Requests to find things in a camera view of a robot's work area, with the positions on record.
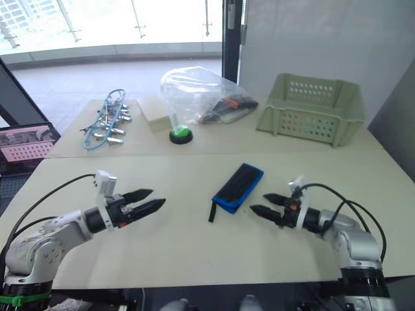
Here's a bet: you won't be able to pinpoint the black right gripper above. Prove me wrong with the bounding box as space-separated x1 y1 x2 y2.
249 192 298 229

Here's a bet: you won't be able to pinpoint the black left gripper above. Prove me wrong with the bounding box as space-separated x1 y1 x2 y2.
108 188 167 229

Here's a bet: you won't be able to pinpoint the black blue-edged tool roll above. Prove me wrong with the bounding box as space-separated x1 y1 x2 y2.
207 162 265 224

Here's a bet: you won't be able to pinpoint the green push button black base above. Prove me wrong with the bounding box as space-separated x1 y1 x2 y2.
169 125 194 144

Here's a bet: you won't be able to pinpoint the beige rectangular box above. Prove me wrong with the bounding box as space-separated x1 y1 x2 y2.
136 95 173 134

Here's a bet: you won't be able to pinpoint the pale green perforated plastic basket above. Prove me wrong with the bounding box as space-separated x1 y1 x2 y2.
255 73 368 148

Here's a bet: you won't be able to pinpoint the black tools inside bag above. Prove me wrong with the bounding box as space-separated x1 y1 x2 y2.
197 95 260 126

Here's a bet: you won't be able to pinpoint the grey rounded shape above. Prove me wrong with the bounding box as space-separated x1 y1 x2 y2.
164 297 193 311

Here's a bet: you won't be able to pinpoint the clear plastic bag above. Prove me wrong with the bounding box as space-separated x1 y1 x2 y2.
159 65 261 131

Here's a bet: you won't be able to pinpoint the dark slanted panel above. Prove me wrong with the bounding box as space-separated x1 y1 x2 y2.
0 57 62 141

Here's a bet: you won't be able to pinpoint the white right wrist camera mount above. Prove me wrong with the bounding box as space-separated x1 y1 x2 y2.
287 175 311 229

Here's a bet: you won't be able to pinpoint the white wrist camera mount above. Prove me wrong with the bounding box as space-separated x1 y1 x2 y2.
287 175 311 229
93 170 119 234

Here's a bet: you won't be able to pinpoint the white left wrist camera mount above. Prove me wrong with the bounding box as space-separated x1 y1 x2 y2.
93 170 119 234

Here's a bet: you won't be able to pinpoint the blue hose metal fittings bundle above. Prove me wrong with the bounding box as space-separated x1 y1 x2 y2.
78 89 135 151

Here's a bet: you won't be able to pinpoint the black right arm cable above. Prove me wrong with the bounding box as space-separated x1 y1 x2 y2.
302 183 388 270

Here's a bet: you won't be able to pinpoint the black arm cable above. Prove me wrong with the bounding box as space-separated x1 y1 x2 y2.
0 174 97 276
302 183 388 270

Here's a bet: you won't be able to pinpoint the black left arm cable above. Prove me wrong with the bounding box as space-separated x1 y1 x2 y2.
0 174 97 276

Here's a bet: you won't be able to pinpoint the pink perforated crate black frame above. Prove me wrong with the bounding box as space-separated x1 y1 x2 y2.
0 122 61 178

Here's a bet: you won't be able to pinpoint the dark door frame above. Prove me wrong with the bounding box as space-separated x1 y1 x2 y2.
221 0 249 86

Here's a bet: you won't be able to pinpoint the metal railing post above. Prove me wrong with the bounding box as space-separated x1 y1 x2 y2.
0 21 19 50
202 0 213 38
130 0 147 40
59 0 82 43

